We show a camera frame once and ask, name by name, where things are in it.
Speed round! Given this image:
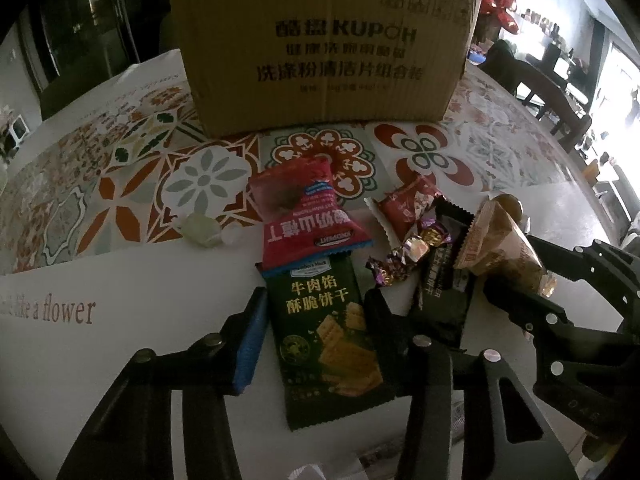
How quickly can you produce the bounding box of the green cracker packet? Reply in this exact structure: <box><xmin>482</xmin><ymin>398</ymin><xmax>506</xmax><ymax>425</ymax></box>
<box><xmin>256</xmin><ymin>255</ymin><xmax>396</xmax><ymax>432</ymax></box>

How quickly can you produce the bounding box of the brown wooden chair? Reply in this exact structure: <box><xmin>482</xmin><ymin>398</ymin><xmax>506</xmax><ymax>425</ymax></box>
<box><xmin>524</xmin><ymin>54</ymin><xmax>594</xmax><ymax>137</ymax></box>

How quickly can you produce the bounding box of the dark glass door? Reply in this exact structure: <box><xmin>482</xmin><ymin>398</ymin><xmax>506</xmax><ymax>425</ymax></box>
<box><xmin>27</xmin><ymin>0</ymin><xmax>171</xmax><ymax>91</ymax></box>

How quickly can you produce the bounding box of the dark green chair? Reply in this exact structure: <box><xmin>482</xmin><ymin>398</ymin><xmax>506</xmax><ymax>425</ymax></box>
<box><xmin>481</xmin><ymin>39</ymin><xmax>527</xmax><ymax>97</ymax></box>

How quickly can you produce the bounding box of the small red snack packet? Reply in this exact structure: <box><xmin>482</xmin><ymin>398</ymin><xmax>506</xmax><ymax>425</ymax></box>
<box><xmin>364</xmin><ymin>174</ymin><xmax>445</xmax><ymax>249</ymax></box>

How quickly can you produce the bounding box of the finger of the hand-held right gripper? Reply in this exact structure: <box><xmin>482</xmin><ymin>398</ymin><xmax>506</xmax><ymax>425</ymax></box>
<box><xmin>525</xmin><ymin>234</ymin><xmax>640</xmax><ymax>312</ymax></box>
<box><xmin>482</xmin><ymin>275</ymin><xmax>627</xmax><ymax>362</ymax></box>

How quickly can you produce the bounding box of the brown cardboard box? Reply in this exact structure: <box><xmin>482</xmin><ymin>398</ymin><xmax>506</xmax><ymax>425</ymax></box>
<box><xmin>167</xmin><ymin>0</ymin><xmax>483</xmax><ymax>139</ymax></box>

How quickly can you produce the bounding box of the patterned tile-print tablecloth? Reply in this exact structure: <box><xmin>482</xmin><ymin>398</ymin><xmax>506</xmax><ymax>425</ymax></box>
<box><xmin>0</xmin><ymin>49</ymin><xmax>608</xmax><ymax>480</ymax></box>

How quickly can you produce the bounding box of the purple gold wrapped candy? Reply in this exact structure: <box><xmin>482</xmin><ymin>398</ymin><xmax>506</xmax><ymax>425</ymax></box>
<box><xmin>366</xmin><ymin>212</ymin><xmax>454</xmax><ymax>287</ymax></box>

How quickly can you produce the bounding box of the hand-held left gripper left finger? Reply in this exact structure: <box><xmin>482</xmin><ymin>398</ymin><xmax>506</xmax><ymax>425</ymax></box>
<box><xmin>57</xmin><ymin>286</ymin><xmax>271</xmax><ymax>480</ymax></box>

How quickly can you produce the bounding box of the large red snack packet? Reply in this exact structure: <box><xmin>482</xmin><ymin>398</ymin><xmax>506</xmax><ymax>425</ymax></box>
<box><xmin>248</xmin><ymin>156</ymin><xmax>375</xmax><ymax>277</ymax></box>

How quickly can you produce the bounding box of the tan snack packet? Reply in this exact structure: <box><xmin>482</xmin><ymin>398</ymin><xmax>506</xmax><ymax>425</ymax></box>
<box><xmin>452</xmin><ymin>193</ymin><xmax>559</xmax><ymax>297</ymax></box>

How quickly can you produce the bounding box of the black snack packet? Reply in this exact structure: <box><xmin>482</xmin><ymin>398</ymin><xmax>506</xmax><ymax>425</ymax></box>
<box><xmin>410</xmin><ymin>196</ymin><xmax>476</xmax><ymax>347</ymax></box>

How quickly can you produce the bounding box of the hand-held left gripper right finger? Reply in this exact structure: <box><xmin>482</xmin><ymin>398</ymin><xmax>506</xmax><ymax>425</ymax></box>
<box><xmin>363</xmin><ymin>290</ymin><xmax>581</xmax><ymax>480</ymax></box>

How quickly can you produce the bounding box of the pale green wrapped candy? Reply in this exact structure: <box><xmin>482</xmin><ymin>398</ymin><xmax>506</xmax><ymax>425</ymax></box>
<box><xmin>176</xmin><ymin>212</ymin><xmax>224</xmax><ymax>249</ymax></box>

